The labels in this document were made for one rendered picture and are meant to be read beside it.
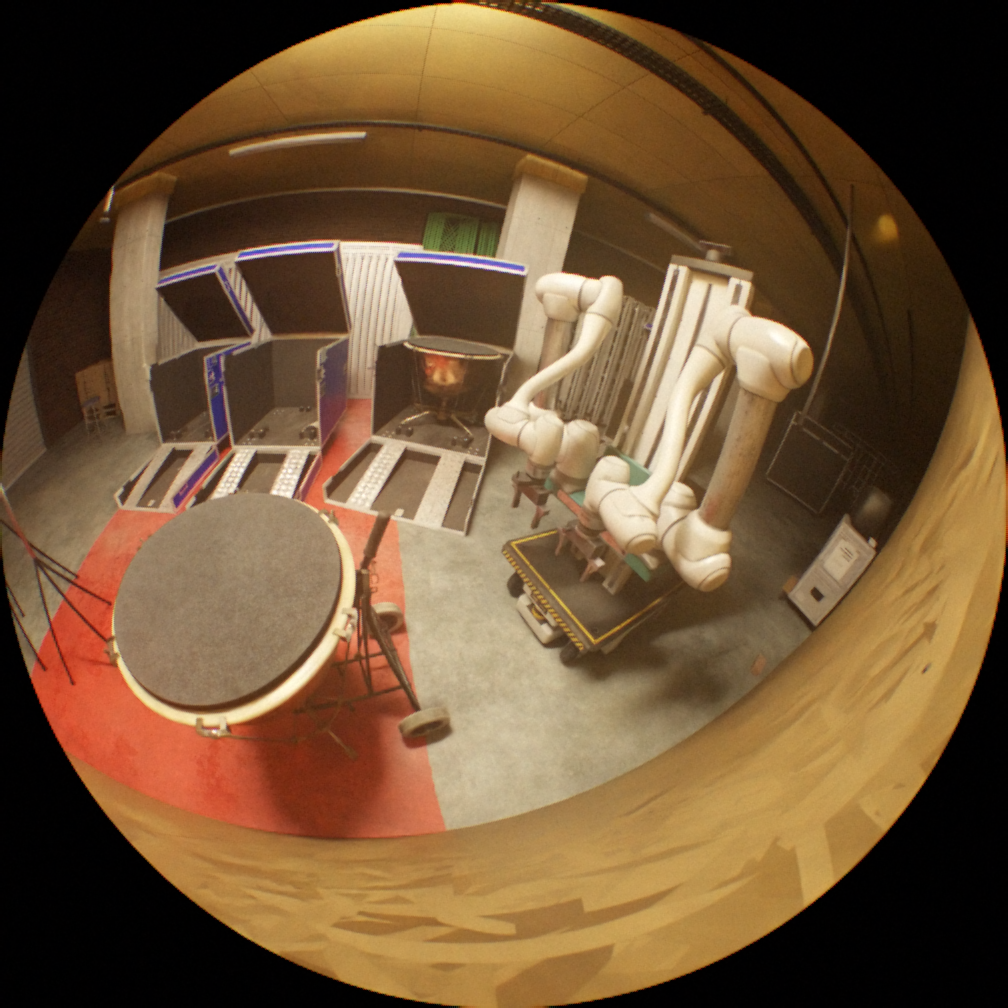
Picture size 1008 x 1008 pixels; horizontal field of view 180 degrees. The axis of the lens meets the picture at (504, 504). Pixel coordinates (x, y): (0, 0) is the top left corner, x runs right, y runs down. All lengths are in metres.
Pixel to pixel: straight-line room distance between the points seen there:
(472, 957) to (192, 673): 0.64
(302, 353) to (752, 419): 3.52
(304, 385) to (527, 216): 2.89
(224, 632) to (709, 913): 0.74
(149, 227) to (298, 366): 2.92
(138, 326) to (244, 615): 4.32
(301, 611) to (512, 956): 0.64
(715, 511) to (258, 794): 1.79
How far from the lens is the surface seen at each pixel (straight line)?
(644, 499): 0.75
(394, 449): 2.69
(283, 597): 0.73
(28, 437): 7.25
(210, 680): 0.70
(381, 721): 1.41
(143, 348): 4.76
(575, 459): 1.30
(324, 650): 0.67
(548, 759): 1.45
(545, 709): 1.51
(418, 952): 0.21
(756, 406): 0.82
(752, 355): 0.80
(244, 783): 1.53
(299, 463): 2.62
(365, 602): 0.90
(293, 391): 3.72
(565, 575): 1.54
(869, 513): 3.12
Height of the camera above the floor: 1.35
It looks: 33 degrees down
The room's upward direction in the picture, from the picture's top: 14 degrees clockwise
